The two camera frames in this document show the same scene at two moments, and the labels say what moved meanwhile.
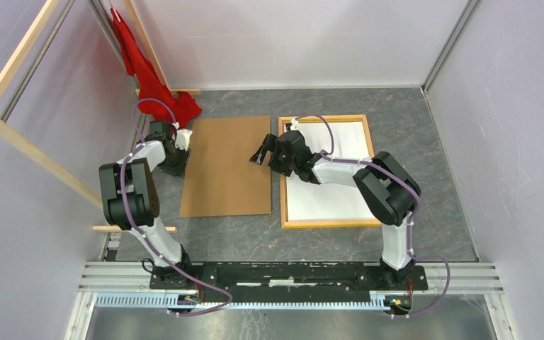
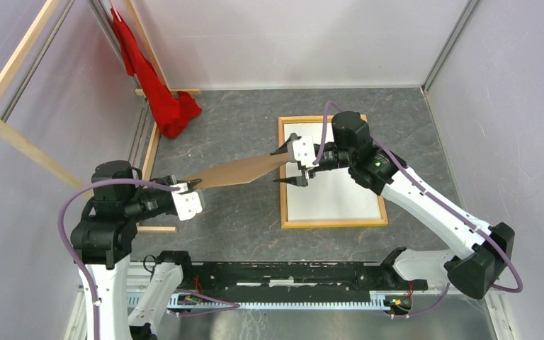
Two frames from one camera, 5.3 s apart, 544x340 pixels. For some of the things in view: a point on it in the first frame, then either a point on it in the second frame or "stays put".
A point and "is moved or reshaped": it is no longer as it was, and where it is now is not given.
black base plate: (282, 281) stays put
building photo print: (311, 202) stays put
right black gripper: (269, 144) → (299, 180)
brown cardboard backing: (221, 180) is moved or reshaped
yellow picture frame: (282, 182) stays put
